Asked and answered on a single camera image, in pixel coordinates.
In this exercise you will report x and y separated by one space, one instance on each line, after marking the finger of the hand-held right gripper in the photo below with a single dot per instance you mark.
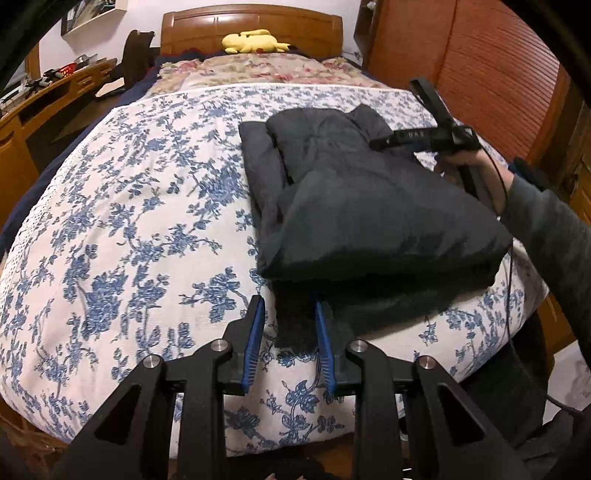
427 99

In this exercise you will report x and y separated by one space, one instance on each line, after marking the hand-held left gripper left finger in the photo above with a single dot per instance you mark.
254 344

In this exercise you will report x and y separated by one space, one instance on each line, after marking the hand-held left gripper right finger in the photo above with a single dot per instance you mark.
325 353

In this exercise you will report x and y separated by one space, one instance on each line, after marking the black jacket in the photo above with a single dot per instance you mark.
369 207

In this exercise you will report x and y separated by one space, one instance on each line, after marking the person's right forearm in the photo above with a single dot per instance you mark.
554 230

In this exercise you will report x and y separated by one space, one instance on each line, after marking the person's right hand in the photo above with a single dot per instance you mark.
475 161

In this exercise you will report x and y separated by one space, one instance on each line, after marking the wooden louvered wardrobe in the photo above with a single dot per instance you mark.
485 55

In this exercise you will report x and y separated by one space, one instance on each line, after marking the wooden drawer cabinet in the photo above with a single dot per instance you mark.
577 175

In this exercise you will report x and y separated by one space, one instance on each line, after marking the floral pillow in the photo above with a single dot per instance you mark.
258 69

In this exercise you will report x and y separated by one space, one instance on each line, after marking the blue floral bedspread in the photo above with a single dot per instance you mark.
138 207

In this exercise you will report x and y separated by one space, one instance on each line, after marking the yellow plush toy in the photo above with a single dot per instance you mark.
251 42

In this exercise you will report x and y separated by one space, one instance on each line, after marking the wooden headboard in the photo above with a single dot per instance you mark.
194 27

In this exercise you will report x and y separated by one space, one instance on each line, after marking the person's dark pants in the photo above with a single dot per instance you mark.
558 452

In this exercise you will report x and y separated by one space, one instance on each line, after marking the black chair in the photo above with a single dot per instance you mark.
134 55

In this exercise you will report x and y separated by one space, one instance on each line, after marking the wooden desk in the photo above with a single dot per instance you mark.
14 152

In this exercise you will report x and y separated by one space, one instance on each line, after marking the white wall shelf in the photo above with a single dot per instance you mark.
97 18

